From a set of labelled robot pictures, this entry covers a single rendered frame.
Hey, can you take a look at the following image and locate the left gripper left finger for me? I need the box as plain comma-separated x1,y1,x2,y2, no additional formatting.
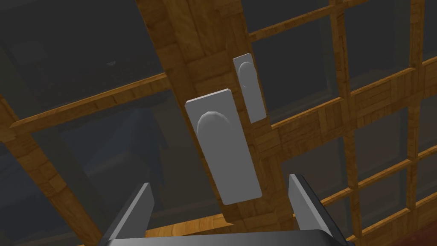
99,182,155,242

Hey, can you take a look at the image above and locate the small grey door handle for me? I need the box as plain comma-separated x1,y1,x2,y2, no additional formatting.
232,53,268,125

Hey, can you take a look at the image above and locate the wooden glazed door leaf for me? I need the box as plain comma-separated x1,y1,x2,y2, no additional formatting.
0,0,437,246

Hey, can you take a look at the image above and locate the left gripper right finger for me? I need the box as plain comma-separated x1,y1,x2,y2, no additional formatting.
288,173,337,237

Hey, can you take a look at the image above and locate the large grey door handle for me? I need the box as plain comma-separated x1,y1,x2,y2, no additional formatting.
184,88,263,206

